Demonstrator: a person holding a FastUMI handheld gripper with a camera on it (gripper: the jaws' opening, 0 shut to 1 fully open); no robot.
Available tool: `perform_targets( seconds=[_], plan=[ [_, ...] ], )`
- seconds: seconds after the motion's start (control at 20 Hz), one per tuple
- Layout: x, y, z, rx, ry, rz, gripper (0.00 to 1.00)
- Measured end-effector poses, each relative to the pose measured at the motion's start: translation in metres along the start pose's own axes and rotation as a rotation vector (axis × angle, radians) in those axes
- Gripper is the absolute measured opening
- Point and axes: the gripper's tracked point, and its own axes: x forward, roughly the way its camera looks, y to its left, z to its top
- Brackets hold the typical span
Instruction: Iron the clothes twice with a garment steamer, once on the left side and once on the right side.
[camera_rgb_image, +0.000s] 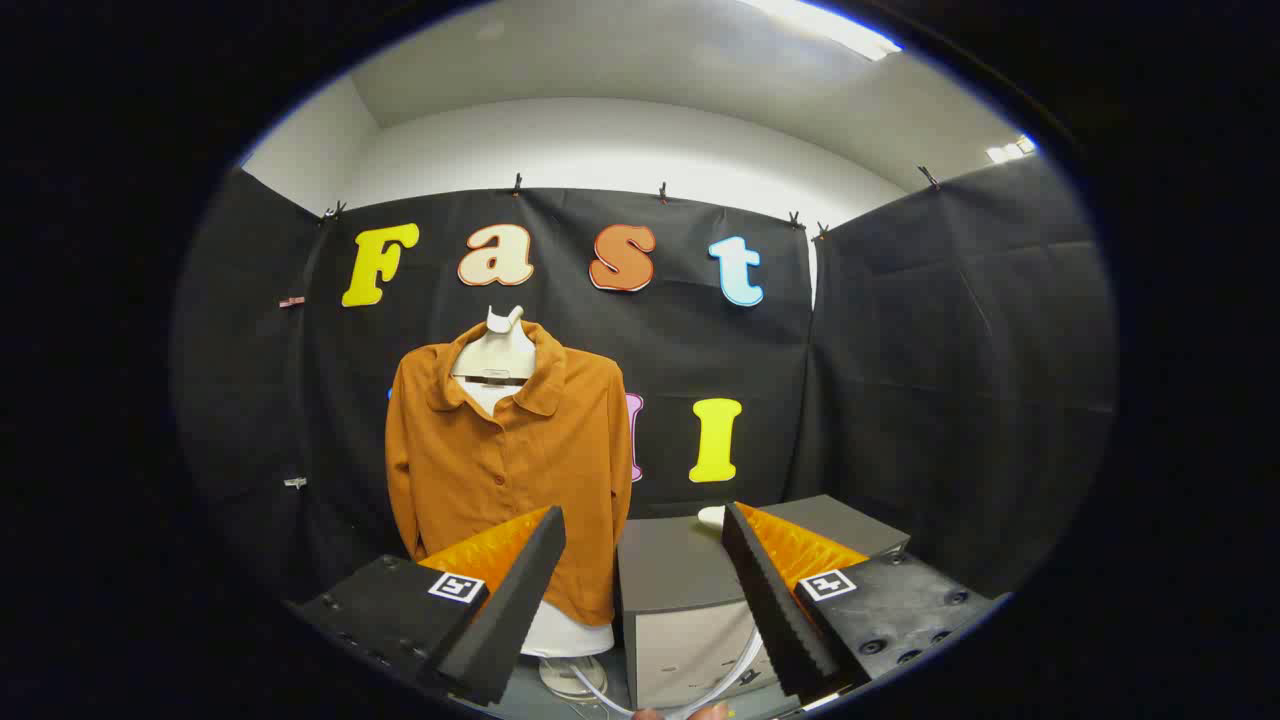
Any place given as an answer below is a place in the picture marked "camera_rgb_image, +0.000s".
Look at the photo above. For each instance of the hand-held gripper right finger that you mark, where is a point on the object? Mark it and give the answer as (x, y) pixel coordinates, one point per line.
(775, 610)

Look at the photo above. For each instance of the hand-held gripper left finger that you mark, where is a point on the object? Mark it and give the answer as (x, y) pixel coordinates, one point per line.
(510, 610)

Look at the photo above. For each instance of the orange button-up shirt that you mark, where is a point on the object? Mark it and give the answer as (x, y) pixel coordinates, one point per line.
(480, 470)

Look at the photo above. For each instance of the grey cabinet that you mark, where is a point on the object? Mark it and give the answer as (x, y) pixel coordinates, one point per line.
(670, 570)

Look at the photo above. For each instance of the white mannequin torso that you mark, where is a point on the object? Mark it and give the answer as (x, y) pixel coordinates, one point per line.
(505, 350)

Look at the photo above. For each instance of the black backdrop cloth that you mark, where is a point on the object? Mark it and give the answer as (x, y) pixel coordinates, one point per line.
(900, 350)

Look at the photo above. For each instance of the row of black clips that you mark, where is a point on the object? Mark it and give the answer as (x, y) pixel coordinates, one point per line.
(517, 183)

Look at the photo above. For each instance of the small ceiling light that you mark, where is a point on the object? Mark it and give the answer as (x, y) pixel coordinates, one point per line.
(1010, 150)

